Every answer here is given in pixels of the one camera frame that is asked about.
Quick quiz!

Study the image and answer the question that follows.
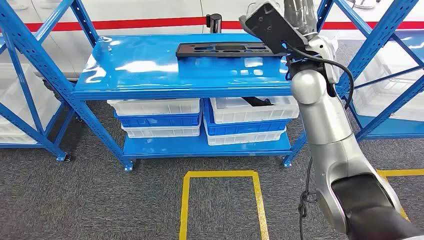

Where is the yellow floor tape square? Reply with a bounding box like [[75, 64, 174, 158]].
[[375, 168, 424, 221], [178, 170, 270, 240]]

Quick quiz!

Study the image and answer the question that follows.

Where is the translucent white storage crate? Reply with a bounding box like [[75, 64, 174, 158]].
[[0, 62, 62, 145], [351, 49, 424, 122]]

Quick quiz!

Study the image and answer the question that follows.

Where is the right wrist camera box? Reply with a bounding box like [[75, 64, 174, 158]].
[[238, 1, 309, 56]]

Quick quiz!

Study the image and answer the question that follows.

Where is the white chair base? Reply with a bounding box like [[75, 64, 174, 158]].
[[351, 0, 377, 10]]

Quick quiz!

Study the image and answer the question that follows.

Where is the black plastic frame part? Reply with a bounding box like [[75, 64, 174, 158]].
[[175, 42, 287, 59]]

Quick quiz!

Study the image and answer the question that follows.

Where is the black chrome stanchion post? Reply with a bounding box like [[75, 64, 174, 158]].
[[205, 13, 223, 34]]

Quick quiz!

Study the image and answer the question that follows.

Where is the blue metal shelf rack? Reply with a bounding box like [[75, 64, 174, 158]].
[[316, 0, 424, 142], [0, 0, 420, 172], [0, 29, 77, 163]]

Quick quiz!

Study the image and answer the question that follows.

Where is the red barrier belt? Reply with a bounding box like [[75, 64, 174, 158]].
[[0, 16, 424, 33]]

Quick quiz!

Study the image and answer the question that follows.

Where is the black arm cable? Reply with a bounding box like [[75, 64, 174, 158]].
[[281, 41, 355, 240]]

